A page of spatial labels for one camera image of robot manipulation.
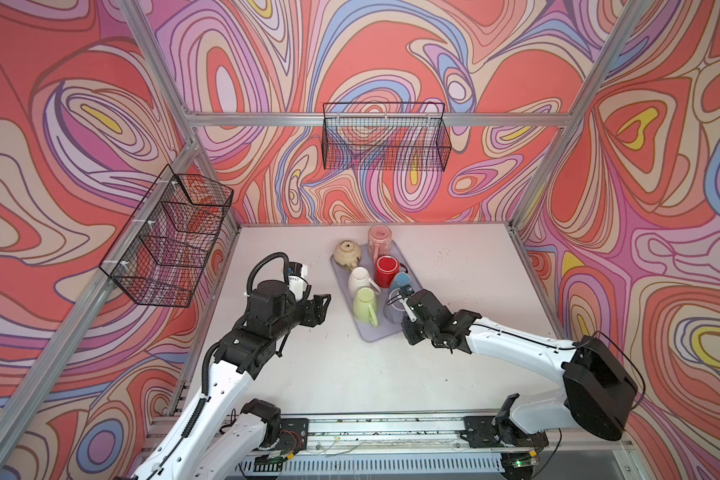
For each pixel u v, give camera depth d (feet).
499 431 2.19
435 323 2.09
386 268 3.16
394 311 2.65
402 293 2.51
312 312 2.14
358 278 3.00
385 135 3.14
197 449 1.33
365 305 2.84
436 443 2.40
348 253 3.32
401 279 3.06
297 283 2.09
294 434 2.37
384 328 2.94
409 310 2.18
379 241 3.32
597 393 1.35
